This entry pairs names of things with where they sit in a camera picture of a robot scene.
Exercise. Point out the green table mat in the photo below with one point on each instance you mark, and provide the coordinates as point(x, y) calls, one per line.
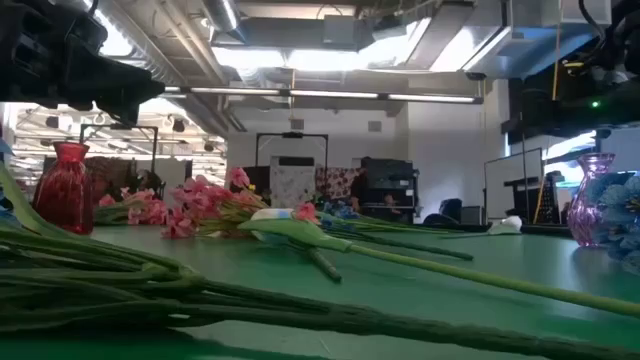
point(450, 300)

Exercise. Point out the red glass vase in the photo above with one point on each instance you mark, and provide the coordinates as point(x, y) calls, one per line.
point(62, 190)

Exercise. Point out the dark office chair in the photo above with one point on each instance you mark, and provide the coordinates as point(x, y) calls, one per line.
point(450, 210)

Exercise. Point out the long ceiling light tube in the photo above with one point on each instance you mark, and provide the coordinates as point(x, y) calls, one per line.
point(330, 94)

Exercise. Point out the white patterned cloth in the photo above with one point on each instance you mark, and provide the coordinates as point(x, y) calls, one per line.
point(292, 182)

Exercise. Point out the black equipment rack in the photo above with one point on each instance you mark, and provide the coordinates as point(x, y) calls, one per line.
point(550, 200)

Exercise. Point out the white board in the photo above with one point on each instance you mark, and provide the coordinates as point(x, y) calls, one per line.
point(512, 185)

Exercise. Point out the purple glass vase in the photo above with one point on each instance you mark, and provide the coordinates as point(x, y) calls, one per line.
point(587, 210)

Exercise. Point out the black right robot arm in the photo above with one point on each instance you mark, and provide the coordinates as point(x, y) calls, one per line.
point(625, 45)

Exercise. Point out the person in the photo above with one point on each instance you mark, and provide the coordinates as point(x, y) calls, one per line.
point(359, 187)

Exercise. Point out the silver ventilation duct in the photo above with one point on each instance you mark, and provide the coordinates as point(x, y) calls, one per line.
point(222, 15)

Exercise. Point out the red patterned cloth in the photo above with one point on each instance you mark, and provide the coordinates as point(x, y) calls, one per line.
point(340, 182)

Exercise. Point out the black tripod stand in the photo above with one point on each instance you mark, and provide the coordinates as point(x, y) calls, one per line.
point(523, 175)

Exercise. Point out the black metal station frame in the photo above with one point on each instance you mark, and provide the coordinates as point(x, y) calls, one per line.
point(117, 126)
point(292, 135)

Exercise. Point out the black shelf unit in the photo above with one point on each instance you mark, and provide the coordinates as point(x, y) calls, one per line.
point(392, 185)

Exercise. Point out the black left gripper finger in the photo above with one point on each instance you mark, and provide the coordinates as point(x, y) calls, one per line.
point(115, 85)

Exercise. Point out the blue artificial flower bunch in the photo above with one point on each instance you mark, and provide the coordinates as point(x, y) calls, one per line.
point(350, 320)
point(340, 210)
point(617, 200)

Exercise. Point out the mandala tapestry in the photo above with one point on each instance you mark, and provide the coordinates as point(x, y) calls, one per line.
point(107, 172)

